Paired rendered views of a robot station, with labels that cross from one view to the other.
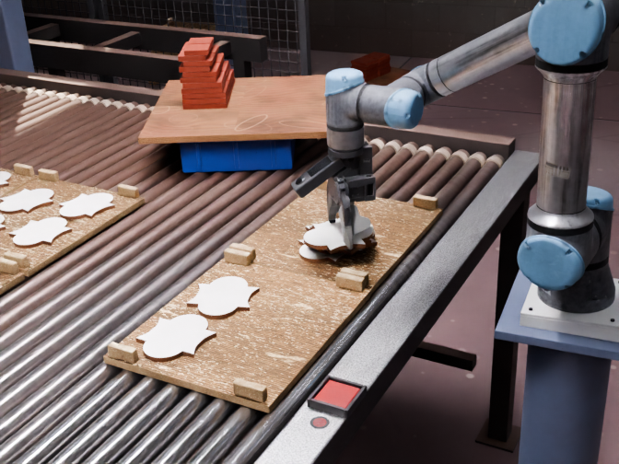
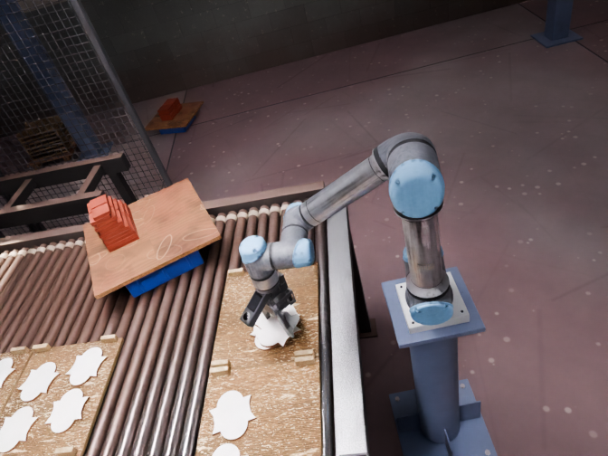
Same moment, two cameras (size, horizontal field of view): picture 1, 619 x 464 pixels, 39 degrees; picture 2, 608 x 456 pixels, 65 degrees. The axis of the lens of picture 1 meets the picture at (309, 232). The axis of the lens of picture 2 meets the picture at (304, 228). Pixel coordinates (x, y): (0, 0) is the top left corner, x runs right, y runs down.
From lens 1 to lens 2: 0.77 m
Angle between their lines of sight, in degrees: 20
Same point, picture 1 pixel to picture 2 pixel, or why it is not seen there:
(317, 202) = (239, 289)
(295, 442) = not seen: outside the picture
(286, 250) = (245, 346)
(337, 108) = (257, 269)
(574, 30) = (427, 195)
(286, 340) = (295, 435)
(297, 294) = (276, 385)
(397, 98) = (299, 252)
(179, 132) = (120, 278)
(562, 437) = (443, 368)
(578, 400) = (448, 350)
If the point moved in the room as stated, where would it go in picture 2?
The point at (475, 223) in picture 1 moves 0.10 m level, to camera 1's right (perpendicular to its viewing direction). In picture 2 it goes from (341, 262) to (364, 250)
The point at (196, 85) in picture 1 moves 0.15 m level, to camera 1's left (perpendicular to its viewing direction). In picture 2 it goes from (112, 234) to (75, 252)
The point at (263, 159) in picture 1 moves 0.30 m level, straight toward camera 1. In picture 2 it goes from (184, 266) to (212, 312)
